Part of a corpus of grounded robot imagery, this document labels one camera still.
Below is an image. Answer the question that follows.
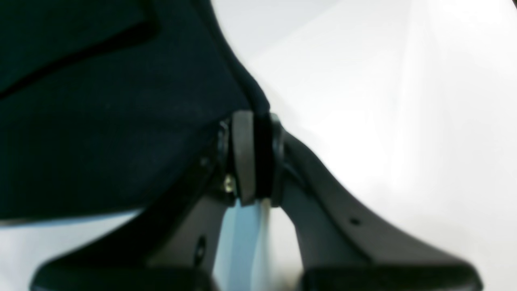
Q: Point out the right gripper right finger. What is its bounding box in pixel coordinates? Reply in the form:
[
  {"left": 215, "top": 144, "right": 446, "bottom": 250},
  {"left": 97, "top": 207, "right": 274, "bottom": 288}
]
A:
[{"left": 254, "top": 114, "right": 483, "bottom": 291}]

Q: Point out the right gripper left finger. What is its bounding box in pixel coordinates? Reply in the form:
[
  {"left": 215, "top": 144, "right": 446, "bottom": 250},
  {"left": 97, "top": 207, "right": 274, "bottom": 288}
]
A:
[{"left": 31, "top": 111, "right": 256, "bottom": 291}]

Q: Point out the black T-shirt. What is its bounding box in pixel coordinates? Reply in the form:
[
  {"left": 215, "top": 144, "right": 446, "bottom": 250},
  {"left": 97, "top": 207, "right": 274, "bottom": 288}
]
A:
[{"left": 0, "top": 0, "right": 270, "bottom": 221}]

